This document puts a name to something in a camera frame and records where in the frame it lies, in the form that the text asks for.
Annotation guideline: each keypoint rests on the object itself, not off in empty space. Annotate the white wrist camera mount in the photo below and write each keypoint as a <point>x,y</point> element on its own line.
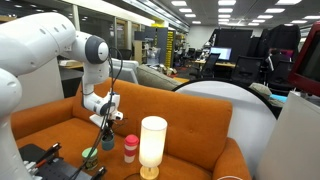
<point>101,120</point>

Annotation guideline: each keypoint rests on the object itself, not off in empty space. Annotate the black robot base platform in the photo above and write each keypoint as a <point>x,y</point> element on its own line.
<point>50,166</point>

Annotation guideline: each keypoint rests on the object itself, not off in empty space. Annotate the red framed monitor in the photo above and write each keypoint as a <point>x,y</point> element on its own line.
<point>305,73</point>

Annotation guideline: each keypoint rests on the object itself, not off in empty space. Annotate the white table lamp wooden base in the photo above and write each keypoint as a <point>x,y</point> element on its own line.
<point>152,141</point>

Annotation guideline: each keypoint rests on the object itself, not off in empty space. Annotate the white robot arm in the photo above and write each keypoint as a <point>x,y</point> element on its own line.
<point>27,44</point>

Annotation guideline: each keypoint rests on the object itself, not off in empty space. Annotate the orange fabric sofa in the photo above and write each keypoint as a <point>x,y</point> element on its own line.
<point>196,148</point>

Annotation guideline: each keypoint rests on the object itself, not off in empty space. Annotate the white round panel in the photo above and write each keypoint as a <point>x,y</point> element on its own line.
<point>252,120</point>

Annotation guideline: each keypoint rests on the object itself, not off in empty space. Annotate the jar with pale green lid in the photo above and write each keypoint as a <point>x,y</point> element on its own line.
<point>90,158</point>

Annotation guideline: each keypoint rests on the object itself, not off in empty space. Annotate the white cabinet left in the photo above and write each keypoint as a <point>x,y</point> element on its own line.
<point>41,86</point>

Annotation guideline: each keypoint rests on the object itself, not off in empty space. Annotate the grey cushion behind sofa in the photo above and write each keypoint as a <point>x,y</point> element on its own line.
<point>152,78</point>

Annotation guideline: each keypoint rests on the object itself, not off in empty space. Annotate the black office chair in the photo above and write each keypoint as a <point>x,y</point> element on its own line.
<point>247,70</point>

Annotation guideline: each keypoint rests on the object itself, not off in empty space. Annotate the white box right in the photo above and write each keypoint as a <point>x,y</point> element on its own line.
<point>293,150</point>

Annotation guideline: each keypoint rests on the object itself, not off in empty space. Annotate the lit computer monitor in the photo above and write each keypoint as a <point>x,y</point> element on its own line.
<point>224,53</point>

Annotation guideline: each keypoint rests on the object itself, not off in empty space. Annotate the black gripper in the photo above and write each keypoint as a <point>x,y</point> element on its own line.
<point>108,131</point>

